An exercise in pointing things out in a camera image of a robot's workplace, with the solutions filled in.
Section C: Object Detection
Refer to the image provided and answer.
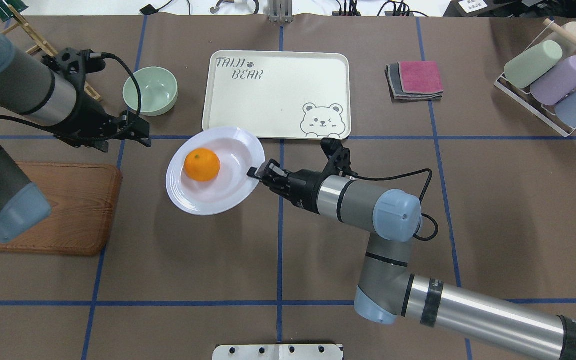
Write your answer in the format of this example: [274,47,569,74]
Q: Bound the right camera cable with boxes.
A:
[353,168,440,242]

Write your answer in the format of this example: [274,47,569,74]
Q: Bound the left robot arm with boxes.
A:
[0,33,152,244]

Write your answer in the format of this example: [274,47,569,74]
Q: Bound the green bowl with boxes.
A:
[134,66,179,117]

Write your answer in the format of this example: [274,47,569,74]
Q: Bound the purple cup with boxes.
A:
[530,55,576,106]

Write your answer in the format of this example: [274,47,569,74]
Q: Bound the orange fruit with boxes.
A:
[183,148,221,182]

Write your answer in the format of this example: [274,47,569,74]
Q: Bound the dark green mug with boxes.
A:
[0,0,29,22]

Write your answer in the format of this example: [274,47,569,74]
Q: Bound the white wire cup rack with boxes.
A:
[494,17,576,138]

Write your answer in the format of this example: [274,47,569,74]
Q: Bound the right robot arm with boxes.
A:
[247,156,576,360]

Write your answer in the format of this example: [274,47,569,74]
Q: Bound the white round plate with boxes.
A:
[166,126,266,215]

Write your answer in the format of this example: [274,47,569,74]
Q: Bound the cream bear tray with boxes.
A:
[202,50,352,141]

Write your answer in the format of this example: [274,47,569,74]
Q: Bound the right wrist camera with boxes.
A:
[320,137,358,178]

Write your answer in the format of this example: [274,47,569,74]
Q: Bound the wooden dish rack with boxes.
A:
[0,5,103,103]

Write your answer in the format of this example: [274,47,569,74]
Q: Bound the aluminium frame post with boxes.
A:
[267,0,294,25]

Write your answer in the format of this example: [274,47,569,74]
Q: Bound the pink cloth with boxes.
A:
[398,61,444,95]

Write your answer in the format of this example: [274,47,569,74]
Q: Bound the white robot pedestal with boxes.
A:
[212,343,345,360]

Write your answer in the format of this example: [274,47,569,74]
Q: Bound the wooden cutting board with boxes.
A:
[0,161,122,256]

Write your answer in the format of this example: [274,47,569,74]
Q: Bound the green cup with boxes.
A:
[503,40,563,89]

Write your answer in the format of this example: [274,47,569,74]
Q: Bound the camera cable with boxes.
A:
[0,52,142,142]
[353,168,440,242]

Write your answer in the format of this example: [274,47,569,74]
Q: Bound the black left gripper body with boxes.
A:
[50,92,120,152]

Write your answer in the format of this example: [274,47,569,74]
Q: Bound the left camera cable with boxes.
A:
[0,52,142,142]

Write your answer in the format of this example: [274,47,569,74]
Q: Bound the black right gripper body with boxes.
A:
[270,170,325,214]

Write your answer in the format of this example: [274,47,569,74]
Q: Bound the grey cloth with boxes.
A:
[385,61,444,101]

